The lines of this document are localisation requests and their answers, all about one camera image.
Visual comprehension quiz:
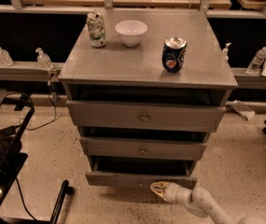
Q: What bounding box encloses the black floor cable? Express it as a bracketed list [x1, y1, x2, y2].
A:
[19, 77, 61, 133]

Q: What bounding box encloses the grey middle drawer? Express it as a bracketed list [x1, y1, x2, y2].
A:
[80, 128, 206, 161]

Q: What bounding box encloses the blue pepsi can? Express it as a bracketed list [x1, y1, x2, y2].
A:
[161, 36, 187, 73]

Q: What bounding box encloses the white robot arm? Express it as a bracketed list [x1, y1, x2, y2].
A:
[150, 181, 266, 224]

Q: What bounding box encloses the clear pump bottle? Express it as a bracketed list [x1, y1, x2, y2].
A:
[222, 42, 231, 61]
[35, 48, 52, 70]
[0, 47, 13, 66]

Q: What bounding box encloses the grey bottom drawer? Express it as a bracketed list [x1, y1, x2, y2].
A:
[85, 156, 197, 189]

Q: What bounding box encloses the clear water bottle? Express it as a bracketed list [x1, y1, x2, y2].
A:
[246, 47, 266, 74]

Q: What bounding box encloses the green white soda can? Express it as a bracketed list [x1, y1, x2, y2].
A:
[87, 12, 106, 48]

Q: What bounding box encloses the grey top drawer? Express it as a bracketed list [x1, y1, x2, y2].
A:
[66, 90, 225, 133]

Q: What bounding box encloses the clear pump bottle far left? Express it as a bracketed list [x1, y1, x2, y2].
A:
[0, 47, 13, 66]

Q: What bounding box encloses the black chair leg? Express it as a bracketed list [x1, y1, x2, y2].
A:
[49, 180, 74, 224]

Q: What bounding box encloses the clear pump bottle right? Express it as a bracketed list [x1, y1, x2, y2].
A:
[222, 42, 231, 61]

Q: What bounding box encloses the grey drawer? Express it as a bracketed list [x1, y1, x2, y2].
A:
[80, 128, 206, 161]
[66, 90, 225, 133]
[85, 156, 197, 189]

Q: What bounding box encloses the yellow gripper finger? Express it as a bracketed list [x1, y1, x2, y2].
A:
[150, 181, 169, 201]

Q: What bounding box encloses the black chair with straps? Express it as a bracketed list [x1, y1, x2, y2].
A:
[0, 89, 35, 205]

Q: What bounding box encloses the white bowl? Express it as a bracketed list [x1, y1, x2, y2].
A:
[115, 20, 147, 47]

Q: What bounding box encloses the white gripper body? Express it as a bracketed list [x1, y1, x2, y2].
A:
[163, 183, 192, 205]

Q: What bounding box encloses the grey box on floor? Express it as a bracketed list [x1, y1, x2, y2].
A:
[230, 100, 255, 120]

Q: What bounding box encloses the grey three-drawer cabinet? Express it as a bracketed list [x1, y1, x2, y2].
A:
[58, 8, 239, 173]

